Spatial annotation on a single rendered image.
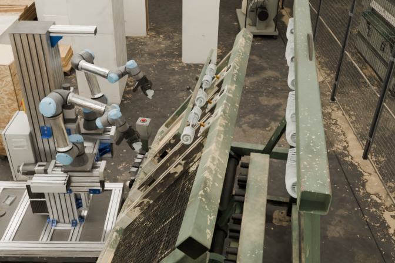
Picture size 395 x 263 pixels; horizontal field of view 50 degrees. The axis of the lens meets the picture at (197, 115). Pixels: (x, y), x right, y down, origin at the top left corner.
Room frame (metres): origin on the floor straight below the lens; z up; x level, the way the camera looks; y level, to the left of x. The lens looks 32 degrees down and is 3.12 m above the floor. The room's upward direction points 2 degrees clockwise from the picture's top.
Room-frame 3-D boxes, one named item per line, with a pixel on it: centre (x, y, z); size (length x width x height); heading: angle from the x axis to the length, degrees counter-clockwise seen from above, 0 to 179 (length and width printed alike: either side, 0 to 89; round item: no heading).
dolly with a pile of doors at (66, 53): (6.25, 2.29, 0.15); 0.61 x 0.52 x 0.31; 1
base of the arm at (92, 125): (3.08, 0.92, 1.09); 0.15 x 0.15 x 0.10
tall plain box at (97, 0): (5.52, 1.37, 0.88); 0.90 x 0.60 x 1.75; 1
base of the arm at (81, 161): (2.58, 0.91, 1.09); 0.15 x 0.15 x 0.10
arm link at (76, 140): (2.57, 0.91, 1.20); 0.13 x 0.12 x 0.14; 168
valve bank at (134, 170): (2.89, 0.51, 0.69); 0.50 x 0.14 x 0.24; 170
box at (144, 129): (3.34, 0.51, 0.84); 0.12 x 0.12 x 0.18; 80
